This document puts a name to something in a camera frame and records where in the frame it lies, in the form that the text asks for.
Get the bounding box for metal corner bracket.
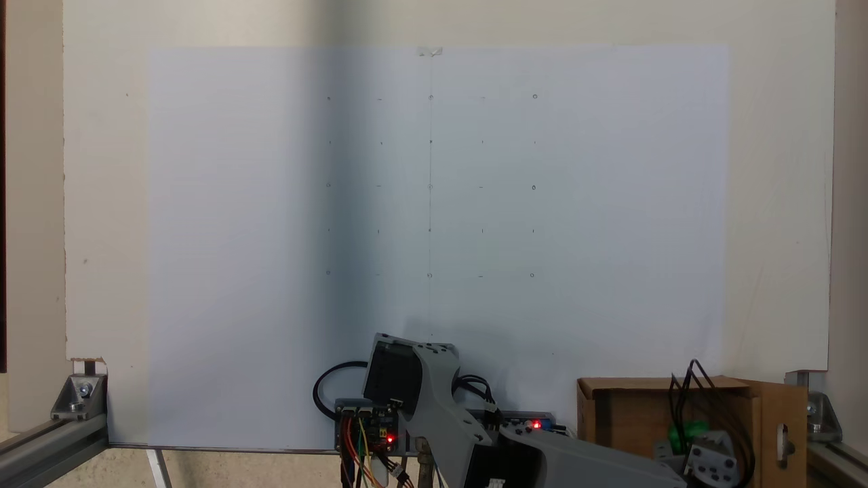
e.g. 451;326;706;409
806;391;844;443
50;373;109;421

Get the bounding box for blue board with red led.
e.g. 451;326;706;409
475;411;568;436

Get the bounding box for black elbow cable bundle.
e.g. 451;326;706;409
453;374;501;422

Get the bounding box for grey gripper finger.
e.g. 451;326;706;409
654;441;687;475

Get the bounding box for green dice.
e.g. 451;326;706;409
667;420;710;452

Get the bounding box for thick black cable loop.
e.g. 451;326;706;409
313;361;370;421

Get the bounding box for brown cardboard box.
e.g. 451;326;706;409
576;376;809;488

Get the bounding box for black motor controller board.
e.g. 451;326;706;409
335;399;408;453

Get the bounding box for aluminium frame rail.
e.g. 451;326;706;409
806;439;868;488
0;413;109;488

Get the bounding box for coloured jumper wires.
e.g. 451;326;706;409
341;416;416;488

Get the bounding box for black gripper cable bundle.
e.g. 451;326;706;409
667;359;756;476

